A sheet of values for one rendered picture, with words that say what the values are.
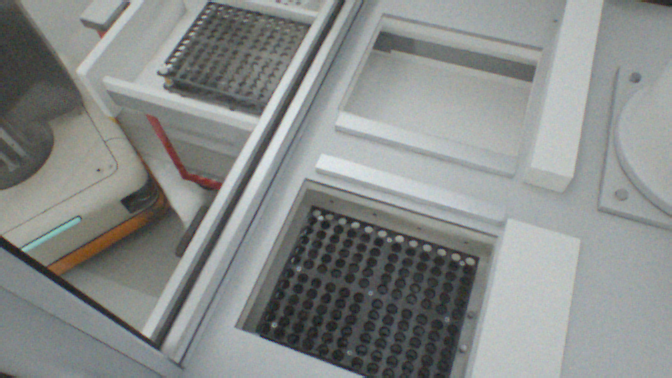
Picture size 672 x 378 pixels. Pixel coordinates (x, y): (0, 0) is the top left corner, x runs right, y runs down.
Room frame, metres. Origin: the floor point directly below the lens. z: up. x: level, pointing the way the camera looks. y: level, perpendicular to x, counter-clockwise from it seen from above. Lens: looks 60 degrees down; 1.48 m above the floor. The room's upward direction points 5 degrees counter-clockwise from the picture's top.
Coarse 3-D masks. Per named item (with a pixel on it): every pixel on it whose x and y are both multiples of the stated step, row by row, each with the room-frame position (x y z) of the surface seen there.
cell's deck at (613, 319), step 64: (384, 0) 0.65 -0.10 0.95; (448, 0) 0.64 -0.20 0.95; (512, 0) 0.63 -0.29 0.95; (640, 64) 0.48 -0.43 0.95; (320, 128) 0.41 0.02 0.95; (320, 192) 0.33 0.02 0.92; (384, 192) 0.31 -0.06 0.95; (512, 192) 0.29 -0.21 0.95; (576, 192) 0.28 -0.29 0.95; (256, 256) 0.24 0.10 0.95; (640, 256) 0.20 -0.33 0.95; (576, 320) 0.13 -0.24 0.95; (640, 320) 0.13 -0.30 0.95
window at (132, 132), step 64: (0, 0) 0.21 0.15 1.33; (64, 0) 0.24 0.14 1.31; (128, 0) 0.27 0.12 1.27; (192, 0) 0.32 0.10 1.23; (256, 0) 0.40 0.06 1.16; (320, 0) 0.53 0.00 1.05; (0, 64) 0.19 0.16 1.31; (64, 64) 0.22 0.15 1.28; (128, 64) 0.25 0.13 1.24; (192, 64) 0.30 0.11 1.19; (256, 64) 0.38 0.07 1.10; (0, 128) 0.17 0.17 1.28; (64, 128) 0.19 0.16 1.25; (128, 128) 0.23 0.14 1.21; (192, 128) 0.27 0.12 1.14; (256, 128) 0.35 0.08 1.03; (0, 192) 0.15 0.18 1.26; (64, 192) 0.17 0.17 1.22; (128, 192) 0.20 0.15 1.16; (192, 192) 0.24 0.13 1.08; (64, 256) 0.14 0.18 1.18; (128, 256) 0.17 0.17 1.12; (192, 256) 0.21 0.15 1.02; (128, 320) 0.13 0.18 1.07
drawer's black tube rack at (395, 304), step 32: (320, 224) 0.29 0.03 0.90; (320, 256) 0.25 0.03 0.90; (352, 256) 0.25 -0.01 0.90; (384, 256) 0.24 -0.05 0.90; (416, 256) 0.24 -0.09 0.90; (448, 256) 0.23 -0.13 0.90; (320, 288) 0.21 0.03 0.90; (352, 288) 0.20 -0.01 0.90; (384, 288) 0.21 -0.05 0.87; (416, 288) 0.21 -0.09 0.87; (448, 288) 0.21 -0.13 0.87; (288, 320) 0.18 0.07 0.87; (320, 320) 0.18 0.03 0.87; (352, 320) 0.17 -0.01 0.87; (384, 320) 0.17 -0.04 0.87; (416, 320) 0.16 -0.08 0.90; (448, 320) 0.16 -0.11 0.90; (320, 352) 0.14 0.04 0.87; (352, 352) 0.13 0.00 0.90; (384, 352) 0.13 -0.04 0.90; (416, 352) 0.12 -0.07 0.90; (448, 352) 0.13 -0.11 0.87
